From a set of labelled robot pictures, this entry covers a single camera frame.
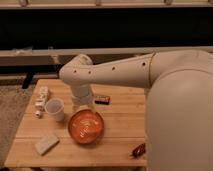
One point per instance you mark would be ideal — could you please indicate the small dark box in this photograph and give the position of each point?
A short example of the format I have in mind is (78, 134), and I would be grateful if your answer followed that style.
(101, 99)

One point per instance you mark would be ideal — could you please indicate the wooden table board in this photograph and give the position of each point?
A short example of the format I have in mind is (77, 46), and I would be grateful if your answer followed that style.
(124, 130)

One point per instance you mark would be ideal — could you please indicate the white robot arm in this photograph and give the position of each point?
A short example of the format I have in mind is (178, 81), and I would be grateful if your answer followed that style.
(179, 106)

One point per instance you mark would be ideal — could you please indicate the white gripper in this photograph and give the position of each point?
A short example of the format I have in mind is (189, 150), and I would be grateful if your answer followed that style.
(82, 95)

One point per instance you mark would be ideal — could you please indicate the white ceramic cup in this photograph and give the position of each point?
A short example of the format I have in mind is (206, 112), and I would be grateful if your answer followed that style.
(55, 108)

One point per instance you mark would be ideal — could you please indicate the orange bowl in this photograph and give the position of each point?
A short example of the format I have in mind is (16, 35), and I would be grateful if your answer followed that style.
(86, 126)

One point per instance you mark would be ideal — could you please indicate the dark red object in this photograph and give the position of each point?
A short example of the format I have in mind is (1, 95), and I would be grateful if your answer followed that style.
(139, 150)

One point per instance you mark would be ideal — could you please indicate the white sponge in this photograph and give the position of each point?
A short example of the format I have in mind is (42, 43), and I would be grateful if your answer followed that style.
(46, 143)

